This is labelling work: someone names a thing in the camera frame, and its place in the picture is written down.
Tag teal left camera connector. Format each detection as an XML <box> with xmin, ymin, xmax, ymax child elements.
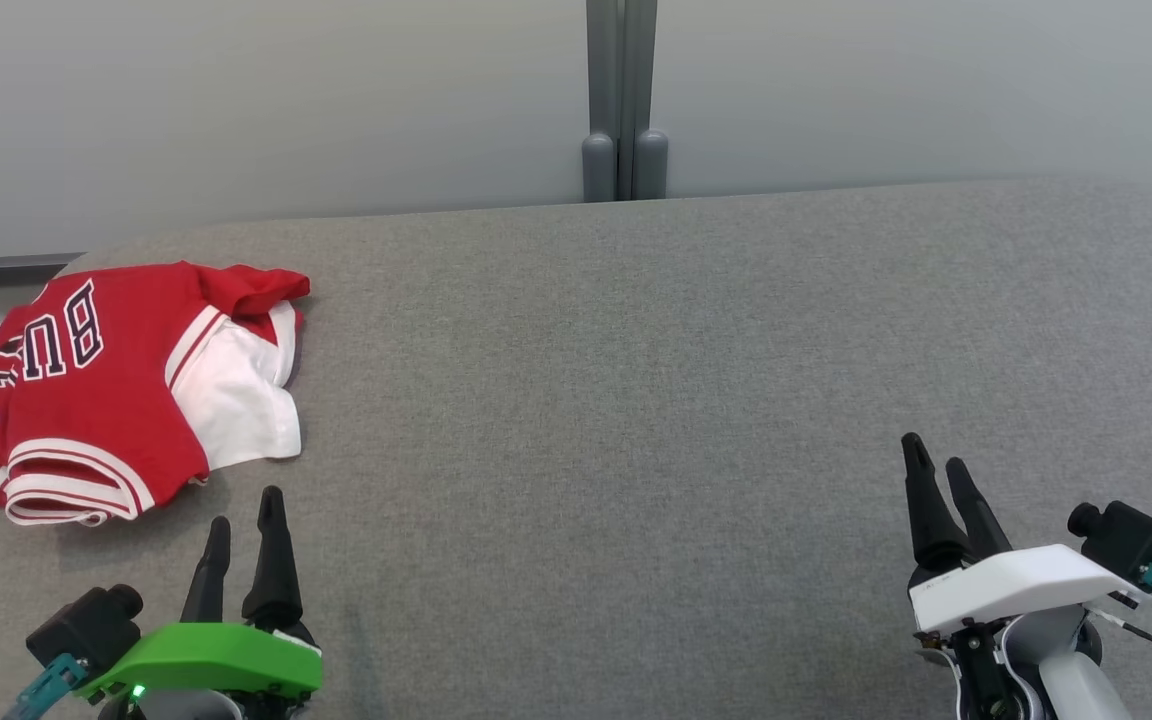
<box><xmin>4</xmin><ymin>653</ymin><xmax>89</xmax><ymax>720</ymax></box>

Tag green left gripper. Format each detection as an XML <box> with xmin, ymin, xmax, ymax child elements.
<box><xmin>76</xmin><ymin>486</ymin><xmax>324</xmax><ymax>720</ymax></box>

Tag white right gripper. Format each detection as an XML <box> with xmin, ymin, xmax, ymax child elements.
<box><xmin>901</xmin><ymin>432</ymin><xmax>1147</xmax><ymax>720</ymax></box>

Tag grey partition post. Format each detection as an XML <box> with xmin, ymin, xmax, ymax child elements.
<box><xmin>582</xmin><ymin>0</ymin><xmax>621</xmax><ymax>204</ymax></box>
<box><xmin>621</xmin><ymin>0</ymin><xmax>670</xmax><ymax>201</ymax></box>

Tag red white basketball jersey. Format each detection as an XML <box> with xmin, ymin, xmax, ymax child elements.
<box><xmin>0</xmin><ymin>262</ymin><xmax>303</xmax><ymax>527</ymax></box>

